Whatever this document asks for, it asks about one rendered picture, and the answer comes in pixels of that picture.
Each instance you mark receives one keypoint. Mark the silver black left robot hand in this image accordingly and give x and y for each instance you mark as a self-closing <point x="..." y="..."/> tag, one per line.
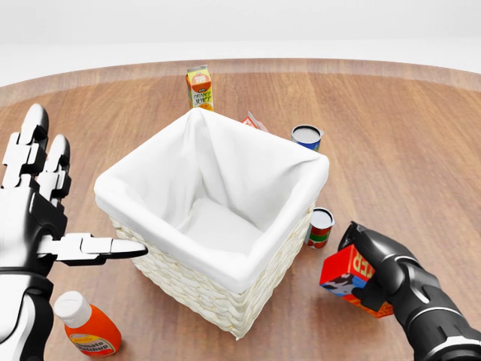
<point x="22" y="225"/>

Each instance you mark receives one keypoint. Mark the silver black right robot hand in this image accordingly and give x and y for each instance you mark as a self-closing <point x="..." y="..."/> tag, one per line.
<point x="379" y="263"/>

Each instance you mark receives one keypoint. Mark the red butter box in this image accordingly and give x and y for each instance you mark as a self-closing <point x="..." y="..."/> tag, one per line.
<point x="343" y="270"/>

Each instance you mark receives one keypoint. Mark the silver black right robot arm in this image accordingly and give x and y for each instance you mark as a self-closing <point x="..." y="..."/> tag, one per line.
<point x="443" y="331"/>

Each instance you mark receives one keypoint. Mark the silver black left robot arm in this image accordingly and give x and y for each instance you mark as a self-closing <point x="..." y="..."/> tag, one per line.
<point x="19" y="312"/>

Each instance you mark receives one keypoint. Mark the white lined wicker basket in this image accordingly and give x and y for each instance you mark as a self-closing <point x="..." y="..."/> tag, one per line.
<point x="210" y="210"/>

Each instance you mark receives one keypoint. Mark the tomato soup tin can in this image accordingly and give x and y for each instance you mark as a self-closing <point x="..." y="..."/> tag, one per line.
<point x="320" y="229"/>

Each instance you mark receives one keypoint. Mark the orange ketchup bottle white cap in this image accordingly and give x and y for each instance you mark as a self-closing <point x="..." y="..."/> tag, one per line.
<point x="88" y="327"/>

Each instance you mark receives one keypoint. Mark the blue tin can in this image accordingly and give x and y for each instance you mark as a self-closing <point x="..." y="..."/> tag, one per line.
<point x="307" y="137"/>

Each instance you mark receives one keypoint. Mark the red white carton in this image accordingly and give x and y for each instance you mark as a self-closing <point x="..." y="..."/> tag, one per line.
<point x="255" y="122"/>

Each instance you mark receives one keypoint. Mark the orange juice carton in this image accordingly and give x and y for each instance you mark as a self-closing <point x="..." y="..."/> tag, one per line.
<point x="200" y="88"/>

